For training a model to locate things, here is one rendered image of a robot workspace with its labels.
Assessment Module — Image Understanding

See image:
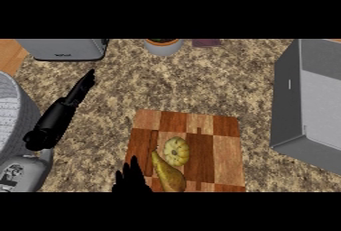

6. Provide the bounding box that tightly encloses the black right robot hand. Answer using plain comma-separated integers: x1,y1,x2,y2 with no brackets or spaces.
110,154,153,193

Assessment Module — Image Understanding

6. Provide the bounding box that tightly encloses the white plant pot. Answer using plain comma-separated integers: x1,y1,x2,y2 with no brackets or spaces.
143,39,184,57

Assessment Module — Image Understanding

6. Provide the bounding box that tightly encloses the pale yellow pattypan squash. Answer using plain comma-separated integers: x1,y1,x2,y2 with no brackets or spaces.
162,135,190,168

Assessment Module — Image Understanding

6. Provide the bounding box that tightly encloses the yellow-brown pear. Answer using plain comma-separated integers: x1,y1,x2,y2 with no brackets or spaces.
150,150,187,193

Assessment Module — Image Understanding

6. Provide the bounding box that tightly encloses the grey toaster appliance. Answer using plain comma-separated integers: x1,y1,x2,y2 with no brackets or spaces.
14,39,110,62

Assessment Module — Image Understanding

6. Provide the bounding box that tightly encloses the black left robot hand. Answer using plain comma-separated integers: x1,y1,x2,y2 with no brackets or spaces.
22,69,97,152

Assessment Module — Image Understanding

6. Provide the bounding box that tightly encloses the grey cardboard box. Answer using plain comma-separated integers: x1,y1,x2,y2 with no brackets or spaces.
268,39,341,176

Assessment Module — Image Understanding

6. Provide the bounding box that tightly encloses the grey ribbed round object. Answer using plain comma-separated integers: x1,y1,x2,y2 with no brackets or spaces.
0,71,43,165

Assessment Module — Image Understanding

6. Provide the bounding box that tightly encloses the checkered wooden cutting board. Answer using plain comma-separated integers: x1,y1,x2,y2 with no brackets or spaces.
122,109,248,193

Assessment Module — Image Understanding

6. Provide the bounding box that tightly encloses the dark purple block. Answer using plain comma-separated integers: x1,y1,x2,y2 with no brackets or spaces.
190,39,223,49

